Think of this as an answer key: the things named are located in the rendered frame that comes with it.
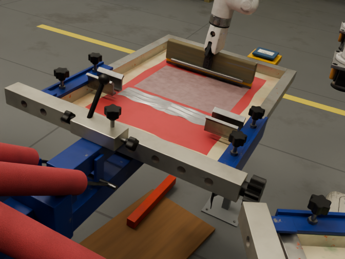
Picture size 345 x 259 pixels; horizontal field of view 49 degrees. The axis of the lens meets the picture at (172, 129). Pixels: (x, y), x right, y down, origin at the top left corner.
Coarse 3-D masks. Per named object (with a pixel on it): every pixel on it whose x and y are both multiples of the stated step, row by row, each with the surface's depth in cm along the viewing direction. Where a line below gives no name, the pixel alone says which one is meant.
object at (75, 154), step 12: (72, 144) 85; (84, 144) 85; (96, 144) 86; (60, 156) 81; (72, 156) 81; (84, 156) 82; (96, 156) 84; (108, 156) 90; (72, 168) 78; (84, 168) 82
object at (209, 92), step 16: (208, 80) 143; (256, 80) 148; (192, 96) 130; (208, 96) 132; (224, 96) 133; (240, 96) 135; (208, 112) 122; (240, 112) 125; (144, 128) 110; (160, 128) 111; (176, 128) 112; (192, 128) 113; (192, 144) 106; (208, 144) 107
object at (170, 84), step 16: (160, 64) 150; (144, 80) 136; (160, 80) 138; (176, 80) 140; (192, 80) 141; (112, 96) 124; (160, 96) 128; (176, 96) 129; (96, 112) 114; (128, 112) 117; (144, 112) 118; (160, 112) 119
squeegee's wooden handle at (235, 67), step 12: (168, 48) 148; (180, 48) 145; (192, 48) 143; (192, 60) 145; (216, 60) 140; (228, 60) 138; (240, 60) 137; (228, 72) 140; (240, 72) 138; (252, 72) 136
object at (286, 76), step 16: (144, 48) 152; (160, 48) 160; (112, 64) 136; (128, 64) 140; (272, 64) 154; (288, 80) 142; (64, 96) 113; (80, 96) 120; (272, 96) 129; (272, 112) 126; (176, 144) 98
